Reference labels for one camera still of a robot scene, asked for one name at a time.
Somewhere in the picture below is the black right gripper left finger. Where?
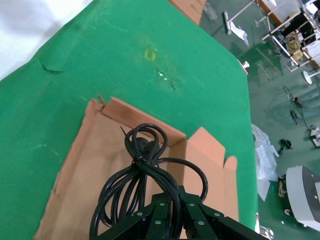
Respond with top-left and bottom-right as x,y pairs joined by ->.
96,192 -> 174,240

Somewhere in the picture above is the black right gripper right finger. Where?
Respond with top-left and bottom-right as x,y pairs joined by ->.
178,186 -> 266,240

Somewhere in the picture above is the black power cable bundle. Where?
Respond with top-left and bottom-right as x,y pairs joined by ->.
89,122 -> 209,240

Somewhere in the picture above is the cardboard box with torn rim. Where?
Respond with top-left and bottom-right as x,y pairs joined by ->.
33,96 -> 238,240

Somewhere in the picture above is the clear plastic bubble wrap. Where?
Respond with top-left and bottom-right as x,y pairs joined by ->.
251,123 -> 279,202

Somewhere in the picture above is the small black floor object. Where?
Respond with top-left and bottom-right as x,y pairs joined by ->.
277,138 -> 293,156

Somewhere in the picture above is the small white floor device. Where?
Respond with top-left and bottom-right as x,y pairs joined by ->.
309,124 -> 320,147

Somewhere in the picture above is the black power adapter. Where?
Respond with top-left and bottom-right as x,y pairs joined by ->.
282,85 -> 305,108

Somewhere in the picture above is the green table cloth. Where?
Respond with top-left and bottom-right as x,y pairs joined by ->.
0,0 -> 260,240

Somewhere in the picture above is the crumpled white paper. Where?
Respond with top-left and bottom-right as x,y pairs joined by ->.
229,21 -> 251,47

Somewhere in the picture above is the white pole stand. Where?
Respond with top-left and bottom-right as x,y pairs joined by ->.
223,0 -> 256,35

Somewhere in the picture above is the white tube rack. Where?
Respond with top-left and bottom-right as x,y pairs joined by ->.
261,0 -> 320,73

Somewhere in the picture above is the clear plastic bag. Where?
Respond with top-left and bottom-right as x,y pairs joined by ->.
203,2 -> 218,21

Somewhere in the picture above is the flat brown cardboard sheet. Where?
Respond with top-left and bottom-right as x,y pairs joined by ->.
166,0 -> 208,26

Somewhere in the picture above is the black cable coil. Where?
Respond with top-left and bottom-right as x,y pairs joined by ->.
289,109 -> 301,126

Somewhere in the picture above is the white pedestal fan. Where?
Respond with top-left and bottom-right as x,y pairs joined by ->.
301,70 -> 320,85

